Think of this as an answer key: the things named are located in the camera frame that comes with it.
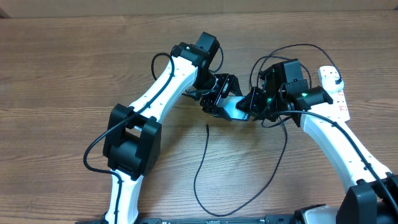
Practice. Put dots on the blue smartphone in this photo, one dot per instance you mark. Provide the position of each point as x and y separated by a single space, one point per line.
229 105

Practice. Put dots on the white charger adapter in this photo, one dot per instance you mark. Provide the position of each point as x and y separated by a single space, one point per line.
332 84

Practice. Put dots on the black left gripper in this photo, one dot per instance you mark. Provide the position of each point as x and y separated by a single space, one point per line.
209 102

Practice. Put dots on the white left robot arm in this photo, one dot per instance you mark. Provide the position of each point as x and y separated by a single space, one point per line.
133 136

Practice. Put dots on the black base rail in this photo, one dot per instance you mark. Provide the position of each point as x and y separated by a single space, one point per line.
217 221

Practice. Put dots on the white power strip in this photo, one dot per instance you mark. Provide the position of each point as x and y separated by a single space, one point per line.
339 101

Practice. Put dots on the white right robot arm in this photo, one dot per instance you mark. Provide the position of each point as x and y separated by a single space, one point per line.
370 187

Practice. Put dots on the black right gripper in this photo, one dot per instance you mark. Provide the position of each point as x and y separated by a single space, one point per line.
251 104

